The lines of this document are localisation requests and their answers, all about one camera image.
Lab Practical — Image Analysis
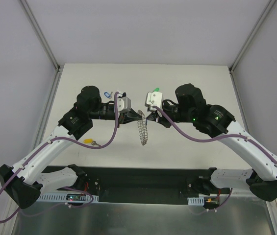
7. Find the metal disc keyring holder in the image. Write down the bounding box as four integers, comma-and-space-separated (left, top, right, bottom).
137, 110, 148, 146

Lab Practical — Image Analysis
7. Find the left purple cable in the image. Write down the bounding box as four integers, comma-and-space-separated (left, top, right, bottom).
0, 94, 123, 223

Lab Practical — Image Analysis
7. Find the left aluminium frame post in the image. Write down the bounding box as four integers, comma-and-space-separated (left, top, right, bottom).
19, 0, 63, 71

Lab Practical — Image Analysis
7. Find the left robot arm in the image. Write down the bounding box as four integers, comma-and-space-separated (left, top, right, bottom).
0, 86, 143, 209

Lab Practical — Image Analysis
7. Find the aluminium frame post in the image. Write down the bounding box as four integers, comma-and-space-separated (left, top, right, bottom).
228, 0, 277, 73
19, 0, 63, 71

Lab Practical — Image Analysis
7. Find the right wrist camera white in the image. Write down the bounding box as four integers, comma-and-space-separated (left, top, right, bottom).
145, 91, 163, 112

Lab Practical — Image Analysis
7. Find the key with yellow tag lower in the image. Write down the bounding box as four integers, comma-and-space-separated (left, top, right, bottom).
83, 139, 101, 146

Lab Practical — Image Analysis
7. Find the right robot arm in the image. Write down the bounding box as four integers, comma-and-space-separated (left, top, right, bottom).
145, 84, 277, 202

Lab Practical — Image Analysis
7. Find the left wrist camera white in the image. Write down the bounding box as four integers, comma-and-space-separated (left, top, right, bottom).
115, 91, 131, 114

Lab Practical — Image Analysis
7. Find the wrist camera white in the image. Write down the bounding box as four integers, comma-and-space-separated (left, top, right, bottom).
145, 91, 163, 112
115, 91, 131, 114

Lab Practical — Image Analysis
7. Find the right aluminium frame post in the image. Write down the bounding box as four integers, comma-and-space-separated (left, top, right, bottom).
228, 0, 277, 73

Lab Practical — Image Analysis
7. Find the key with blue outlined tag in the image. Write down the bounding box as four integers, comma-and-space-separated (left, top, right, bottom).
103, 92, 113, 99

